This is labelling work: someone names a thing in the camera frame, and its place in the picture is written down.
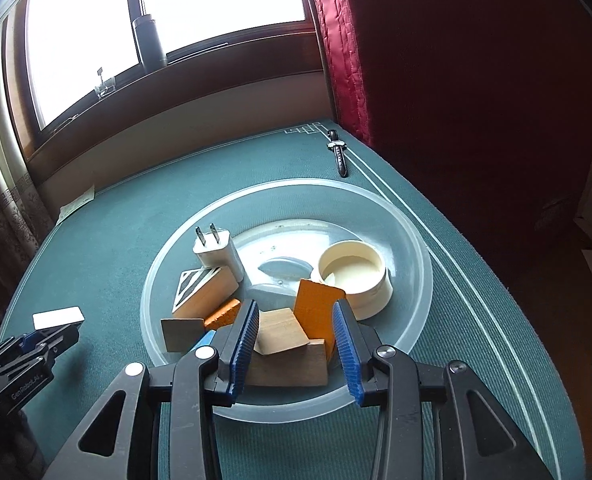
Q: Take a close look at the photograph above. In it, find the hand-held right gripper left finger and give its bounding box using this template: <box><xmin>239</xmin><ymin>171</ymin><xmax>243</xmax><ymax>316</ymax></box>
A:
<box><xmin>41</xmin><ymin>299</ymin><xmax>261</xmax><ymax>480</ymax></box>

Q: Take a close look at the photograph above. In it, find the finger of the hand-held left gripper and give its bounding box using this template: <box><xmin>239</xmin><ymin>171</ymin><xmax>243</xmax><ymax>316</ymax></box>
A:
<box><xmin>33</xmin><ymin>322</ymin><xmax>82</xmax><ymax>366</ymax></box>
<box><xmin>0</xmin><ymin>332</ymin><xmax>44</xmax><ymax>363</ymax></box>

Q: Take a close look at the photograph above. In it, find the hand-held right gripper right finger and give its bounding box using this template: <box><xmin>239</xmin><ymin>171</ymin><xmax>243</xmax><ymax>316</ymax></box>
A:
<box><xmin>331</xmin><ymin>299</ymin><xmax>544</xmax><ymax>480</ymax></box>

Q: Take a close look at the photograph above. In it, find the white striped wedge block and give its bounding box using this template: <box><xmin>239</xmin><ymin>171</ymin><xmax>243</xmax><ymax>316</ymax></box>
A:
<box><xmin>171</xmin><ymin>266</ymin><xmax>239</xmax><ymax>320</ymax></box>
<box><xmin>32</xmin><ymin>306</ymin><xmax>85</xmax><ymax>332</ymax></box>

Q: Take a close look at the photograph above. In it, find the blue wedge block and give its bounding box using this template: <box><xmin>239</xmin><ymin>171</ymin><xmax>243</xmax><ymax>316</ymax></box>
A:
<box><xmin>191</xmin><ymin>331</ymin><xmax>217</xmax><ymax>353</ymax></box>

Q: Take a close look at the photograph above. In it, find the orange striped wedge block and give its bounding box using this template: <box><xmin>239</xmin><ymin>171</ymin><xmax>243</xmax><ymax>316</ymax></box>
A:
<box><xmin>203</xmin><ymin>299</ymin><xmax>242</xmax><ymax>332</ymax></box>
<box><xmin>293</xmin><ymin>279</ymin><xmax>348</xmax><ymax>363</ymax></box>

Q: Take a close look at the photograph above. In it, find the light wooden block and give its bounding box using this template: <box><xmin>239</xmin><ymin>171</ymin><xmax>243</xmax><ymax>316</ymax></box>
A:
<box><xmin>160</xmin><ymin>317</ymin><xmax>206</xmax><ymax>353</ymax></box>
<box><xmin>253</xmin><ymin>309</ymin><xmax>309</xmax><ymax>356</ymax></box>

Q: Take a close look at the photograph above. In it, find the dark wooden rectangular block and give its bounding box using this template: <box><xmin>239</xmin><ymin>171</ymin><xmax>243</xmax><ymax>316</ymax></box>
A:
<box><xmin>246</xmin><ymin>337</ymin><xmax>329</xmax><ymax>387</ymax></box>

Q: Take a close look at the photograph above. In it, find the cream round plastic fitting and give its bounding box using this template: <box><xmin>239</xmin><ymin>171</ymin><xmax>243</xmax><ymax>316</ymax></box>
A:
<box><xmin>310</xmin><ymin>240</ymin><xmax>394</xmax><ymax>320</ymax></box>

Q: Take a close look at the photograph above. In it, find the white charger plug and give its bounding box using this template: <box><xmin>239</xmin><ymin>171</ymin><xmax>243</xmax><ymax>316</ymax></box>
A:
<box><xmin>192</xmin><ymin>225</ymin><xmax>247</xmax><ymax>283</ymax></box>

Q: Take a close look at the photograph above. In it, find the clear plastic bowl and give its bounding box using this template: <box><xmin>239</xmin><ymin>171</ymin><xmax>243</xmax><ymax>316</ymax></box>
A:
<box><xmin>140</xmin><ymin>177</ymin><xmax>434</xmax><ymax>423</ymax></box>

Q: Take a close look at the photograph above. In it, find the paper sheet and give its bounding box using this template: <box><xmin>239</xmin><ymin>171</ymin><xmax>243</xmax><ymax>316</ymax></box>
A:
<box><xmin>58</xmin><ymin>185</ymin><xmax>96</xmax><ymax>222</ymax></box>

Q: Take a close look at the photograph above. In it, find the beige patterned curtain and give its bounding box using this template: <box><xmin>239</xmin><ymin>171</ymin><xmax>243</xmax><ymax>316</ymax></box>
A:
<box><xmin>0</xmin><ymin>10</ymin><xmax>54</xmax><ymax>306</ymax></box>

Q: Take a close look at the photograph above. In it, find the black wristwatch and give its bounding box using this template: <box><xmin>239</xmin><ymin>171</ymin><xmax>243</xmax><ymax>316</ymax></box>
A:
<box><xmin>326</xmin><ymin>129</ymin><xmax>352</xmax><ymax>178</ymax></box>

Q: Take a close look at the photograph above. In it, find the small clear glass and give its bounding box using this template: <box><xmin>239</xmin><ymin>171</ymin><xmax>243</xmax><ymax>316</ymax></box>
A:
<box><xmin>93</xmin><ymin>66</ymin><xmax>117</xmax><ymax>98</ymax></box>

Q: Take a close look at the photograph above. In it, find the black bottle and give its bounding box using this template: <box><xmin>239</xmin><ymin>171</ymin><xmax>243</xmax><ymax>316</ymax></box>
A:
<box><xmin>131</xmin><ymin>16</ymin><xmax>167</xmax><ymax>68</ymax></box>

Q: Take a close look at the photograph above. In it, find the red quilted curtain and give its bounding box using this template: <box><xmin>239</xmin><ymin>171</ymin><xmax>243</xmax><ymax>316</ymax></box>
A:
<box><xmin>301</xmin><ymin>0</ymin><xmax>592</xmax><ymax>241</ymax></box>

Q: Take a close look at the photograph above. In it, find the brown wooden window frame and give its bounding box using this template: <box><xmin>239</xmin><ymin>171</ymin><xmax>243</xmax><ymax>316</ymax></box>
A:
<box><xmin>1</xmin><ymin>0</ymin><xmax>327</xmax><ymax>161</ymax></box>

